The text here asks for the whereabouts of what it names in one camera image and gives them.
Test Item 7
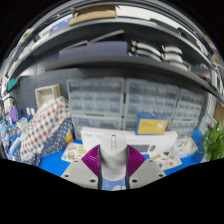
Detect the teal object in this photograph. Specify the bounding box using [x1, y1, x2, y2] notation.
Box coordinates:
[7, 78, 18, 93]

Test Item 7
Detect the clear plastic bag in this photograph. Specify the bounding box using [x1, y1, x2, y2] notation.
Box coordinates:
[173, 136, 198, 158]

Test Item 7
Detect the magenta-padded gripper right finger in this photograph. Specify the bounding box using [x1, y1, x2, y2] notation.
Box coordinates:
[126, 144, 167, 190]

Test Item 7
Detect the red blue checkered cloth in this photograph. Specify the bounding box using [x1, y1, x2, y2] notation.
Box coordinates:
[19, 96, 72, 158]

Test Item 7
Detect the grey white computer mouse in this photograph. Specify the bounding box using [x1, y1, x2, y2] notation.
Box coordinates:
[99, 130, 129, 183]

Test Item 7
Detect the colourful sticker sheet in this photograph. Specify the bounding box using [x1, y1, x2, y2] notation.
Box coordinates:
[61, 141, 88, 163]
[149, 151, 183, 171]

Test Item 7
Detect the purple object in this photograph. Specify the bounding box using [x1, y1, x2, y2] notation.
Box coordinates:
[8, 105, 19, 124]

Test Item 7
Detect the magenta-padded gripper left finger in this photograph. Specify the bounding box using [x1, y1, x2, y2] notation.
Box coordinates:
[60, 144, 102, 190]

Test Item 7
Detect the dark grey pegboard panel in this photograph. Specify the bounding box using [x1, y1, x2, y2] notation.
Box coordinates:
[14, 59, 84, 114]

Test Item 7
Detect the grey plastic drawer cabinet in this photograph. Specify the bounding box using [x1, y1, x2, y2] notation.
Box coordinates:
[169, 118, 201, 138]
[124, 78, 181, 118]
[66, 77, 126, 117]
[175, 88, 205, 122]
[121, 116, 138, 132]
[71, 114, 124, 140]

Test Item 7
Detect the small yellow object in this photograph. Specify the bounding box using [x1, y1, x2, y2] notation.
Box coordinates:
[64, 133, 74, 144]

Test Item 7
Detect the beige perforated storage basket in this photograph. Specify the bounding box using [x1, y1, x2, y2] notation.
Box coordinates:
[34, 83, 62, 109]

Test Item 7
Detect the grey shelf unit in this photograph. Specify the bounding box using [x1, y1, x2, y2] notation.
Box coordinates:
[6, 1, 224, 101]

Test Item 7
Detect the green potted plant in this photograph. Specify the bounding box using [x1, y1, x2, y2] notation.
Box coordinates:
[199, 120, 224, 162]

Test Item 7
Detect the white keyboard packaging box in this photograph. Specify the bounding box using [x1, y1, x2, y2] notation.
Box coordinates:
[80, 126, 179, 155]

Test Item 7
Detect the yellow and blue box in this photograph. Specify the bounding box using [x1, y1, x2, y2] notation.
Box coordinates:
[134, 113, 170, 136]

